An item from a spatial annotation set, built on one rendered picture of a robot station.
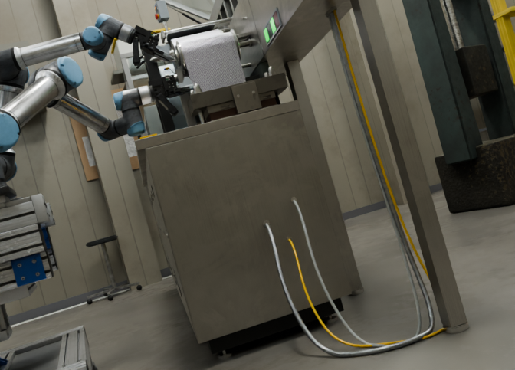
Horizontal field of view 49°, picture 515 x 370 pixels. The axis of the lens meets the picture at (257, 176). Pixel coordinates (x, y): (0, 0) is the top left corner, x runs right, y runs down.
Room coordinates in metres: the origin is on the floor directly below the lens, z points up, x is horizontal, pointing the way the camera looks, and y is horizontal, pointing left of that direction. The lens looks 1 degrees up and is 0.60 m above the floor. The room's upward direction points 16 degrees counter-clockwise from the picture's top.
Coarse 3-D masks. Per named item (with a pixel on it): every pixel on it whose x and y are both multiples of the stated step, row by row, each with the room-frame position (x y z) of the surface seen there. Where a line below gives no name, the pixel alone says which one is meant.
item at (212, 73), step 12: (204, 60) 2.47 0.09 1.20; (216, 60) 2.48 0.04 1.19; (228, 60) 2.49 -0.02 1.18; (192, 72) 2.45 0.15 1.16; (204, 72) 2.46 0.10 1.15; (216, 72) 2.47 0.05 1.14; (228, 72) 2.48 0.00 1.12; (240, 72) 2.49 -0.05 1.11; (204, 84) 2.46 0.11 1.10; (216, 84) 2.47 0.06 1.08; (228, 84) 2.48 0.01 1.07
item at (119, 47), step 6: (156, 30) 5.20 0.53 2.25; (162, 30) 5.22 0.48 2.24; (114, 42) 5.17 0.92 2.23; (120, 42) 5.10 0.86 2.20; (114, 48) 5.34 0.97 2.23; (120, 48) 5.10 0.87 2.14; (126, 48) 5.11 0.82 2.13; (132, 48) 5.13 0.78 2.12; (114, 54) 5.38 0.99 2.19; (120, 60) 5.11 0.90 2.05; (126, 60) 5.10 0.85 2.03; (120, 66) 5.20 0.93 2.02
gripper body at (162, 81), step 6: (162, 78) 2.40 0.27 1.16; (174, 78) 2.40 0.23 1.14; (150, 84) 2.40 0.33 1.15; (156, 84) 2.41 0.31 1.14; (162, 84) 2.41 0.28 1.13; (168, 84) 2.41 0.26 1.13; (174, 84) 2.41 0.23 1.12; (150, 90) 2.38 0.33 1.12; (156, 90) 2.43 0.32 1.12; (162, 90) 2.41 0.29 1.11; (168, 90) 2.40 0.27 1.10; (168, 96) 2.41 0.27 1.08; (174, 96) 2.45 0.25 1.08
